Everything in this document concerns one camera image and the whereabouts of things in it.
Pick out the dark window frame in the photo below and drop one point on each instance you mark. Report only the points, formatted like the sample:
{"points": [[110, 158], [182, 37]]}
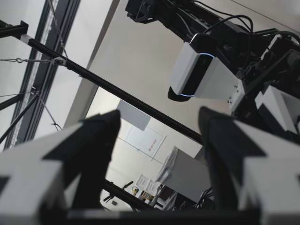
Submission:
{"points": [[47, 47]]}

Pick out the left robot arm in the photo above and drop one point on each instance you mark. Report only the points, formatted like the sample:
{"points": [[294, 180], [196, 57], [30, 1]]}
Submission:
{"points": [[168, 11]]}

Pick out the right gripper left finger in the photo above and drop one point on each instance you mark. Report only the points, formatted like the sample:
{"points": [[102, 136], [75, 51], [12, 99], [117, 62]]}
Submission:
{"points": [[47, 168]]}

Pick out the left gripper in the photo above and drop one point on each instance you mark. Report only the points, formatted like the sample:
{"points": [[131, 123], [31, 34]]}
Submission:
{"points": [[253, 61]]}

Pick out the white wall notice sheet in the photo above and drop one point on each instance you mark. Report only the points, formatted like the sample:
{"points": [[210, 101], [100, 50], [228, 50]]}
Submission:
{"points": [[146, 143]]}

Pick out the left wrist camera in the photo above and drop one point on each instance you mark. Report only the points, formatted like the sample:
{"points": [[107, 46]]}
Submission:
{"points": [[187, 70]]}

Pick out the black frame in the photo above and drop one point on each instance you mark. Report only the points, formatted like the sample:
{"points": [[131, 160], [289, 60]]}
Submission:
{"points": [[117, 87]]}

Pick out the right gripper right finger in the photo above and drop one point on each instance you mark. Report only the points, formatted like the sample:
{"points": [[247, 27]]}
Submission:
{"points": [[262, 178]]}

